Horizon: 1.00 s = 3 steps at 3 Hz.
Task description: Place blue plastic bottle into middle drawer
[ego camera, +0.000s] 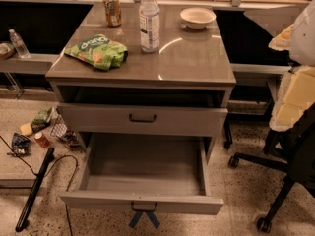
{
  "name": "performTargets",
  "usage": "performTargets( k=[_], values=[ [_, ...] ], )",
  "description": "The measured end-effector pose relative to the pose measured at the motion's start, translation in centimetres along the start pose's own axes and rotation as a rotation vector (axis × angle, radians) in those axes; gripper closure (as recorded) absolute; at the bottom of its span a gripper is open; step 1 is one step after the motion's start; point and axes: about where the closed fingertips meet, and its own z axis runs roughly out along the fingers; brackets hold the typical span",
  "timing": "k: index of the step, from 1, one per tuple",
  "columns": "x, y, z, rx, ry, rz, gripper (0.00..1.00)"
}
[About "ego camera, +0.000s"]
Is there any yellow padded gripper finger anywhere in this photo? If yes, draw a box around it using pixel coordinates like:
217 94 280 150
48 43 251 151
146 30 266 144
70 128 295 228
268 25 292 51
269 66 315 132

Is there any clear plastic water bottle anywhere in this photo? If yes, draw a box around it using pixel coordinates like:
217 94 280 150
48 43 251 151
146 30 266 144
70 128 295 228
139 0 159 53

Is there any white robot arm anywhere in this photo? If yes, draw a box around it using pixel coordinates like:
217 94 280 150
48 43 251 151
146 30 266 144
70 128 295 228
269 0 315 132

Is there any open lower grey drawer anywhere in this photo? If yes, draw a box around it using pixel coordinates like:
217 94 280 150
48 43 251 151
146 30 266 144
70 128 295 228
60 133 223 215

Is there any grey drawer cabinet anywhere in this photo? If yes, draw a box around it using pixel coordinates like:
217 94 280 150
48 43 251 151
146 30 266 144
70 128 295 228
46 4 235 153

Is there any closed upper grey drawer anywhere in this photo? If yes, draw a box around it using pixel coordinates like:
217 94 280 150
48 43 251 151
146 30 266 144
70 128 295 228
58 103 227 137

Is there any small water bottle on shelf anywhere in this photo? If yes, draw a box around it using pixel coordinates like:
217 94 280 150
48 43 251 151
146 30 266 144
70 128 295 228
9 29 30 58

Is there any black office chair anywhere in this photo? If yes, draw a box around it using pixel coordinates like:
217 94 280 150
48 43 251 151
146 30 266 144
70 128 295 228
227 86 315 233

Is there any white bowl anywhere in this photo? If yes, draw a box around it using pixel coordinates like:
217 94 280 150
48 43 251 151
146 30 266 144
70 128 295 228
180 7 216 30

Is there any orange soda can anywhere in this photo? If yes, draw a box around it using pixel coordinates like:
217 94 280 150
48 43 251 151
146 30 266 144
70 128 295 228
102 0 121 27

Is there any green chip bag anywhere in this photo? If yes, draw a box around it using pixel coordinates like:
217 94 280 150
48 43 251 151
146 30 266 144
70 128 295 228
64 34 128 71

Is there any dark snack packet by basket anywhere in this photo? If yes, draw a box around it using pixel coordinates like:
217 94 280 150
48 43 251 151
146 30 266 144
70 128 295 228
60 131 82 150

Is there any green snack bag on floor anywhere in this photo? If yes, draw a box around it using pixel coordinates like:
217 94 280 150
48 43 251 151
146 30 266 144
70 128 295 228
31 107 53 133

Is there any black bar on floor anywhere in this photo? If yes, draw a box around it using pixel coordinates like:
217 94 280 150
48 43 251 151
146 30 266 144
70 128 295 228
15 147 54 232

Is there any small red can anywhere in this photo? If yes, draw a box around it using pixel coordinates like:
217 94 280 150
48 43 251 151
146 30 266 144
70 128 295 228
34 132 49 148

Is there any yellow sponge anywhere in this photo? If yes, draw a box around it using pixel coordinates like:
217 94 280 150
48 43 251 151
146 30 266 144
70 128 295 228
20 123 33 136

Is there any bowl on left shelf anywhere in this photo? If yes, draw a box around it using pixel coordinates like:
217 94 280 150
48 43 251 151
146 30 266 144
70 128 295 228
0 42 15 60

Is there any dark blue snack bag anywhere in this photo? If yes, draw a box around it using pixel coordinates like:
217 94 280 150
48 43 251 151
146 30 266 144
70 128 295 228
8 133 31 156

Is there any black cable on floor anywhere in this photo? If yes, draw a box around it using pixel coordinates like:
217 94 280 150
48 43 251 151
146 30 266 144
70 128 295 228
0 135 80 236

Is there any wire mesh basket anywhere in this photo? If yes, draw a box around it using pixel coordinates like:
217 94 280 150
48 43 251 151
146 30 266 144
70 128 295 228
50 115 67 138

